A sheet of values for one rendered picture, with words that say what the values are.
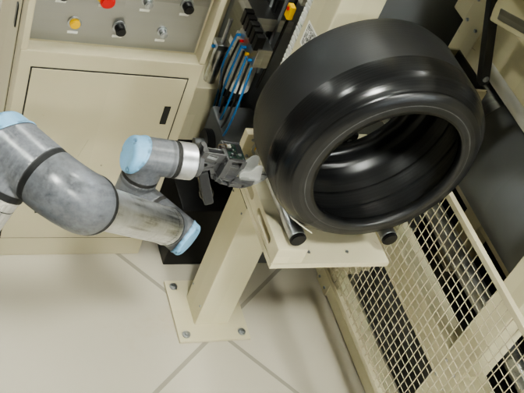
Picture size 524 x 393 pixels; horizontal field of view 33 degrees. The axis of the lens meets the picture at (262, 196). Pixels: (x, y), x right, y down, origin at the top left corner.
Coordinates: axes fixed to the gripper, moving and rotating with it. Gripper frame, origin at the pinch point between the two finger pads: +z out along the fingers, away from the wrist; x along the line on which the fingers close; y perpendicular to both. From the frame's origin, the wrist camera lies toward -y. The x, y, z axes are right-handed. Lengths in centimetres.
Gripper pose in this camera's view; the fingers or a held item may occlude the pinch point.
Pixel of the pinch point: (261, 177)
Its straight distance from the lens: 223.1
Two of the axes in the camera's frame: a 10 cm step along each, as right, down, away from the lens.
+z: 8.6, 1.0, 5.0
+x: -2.8, -7.3, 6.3
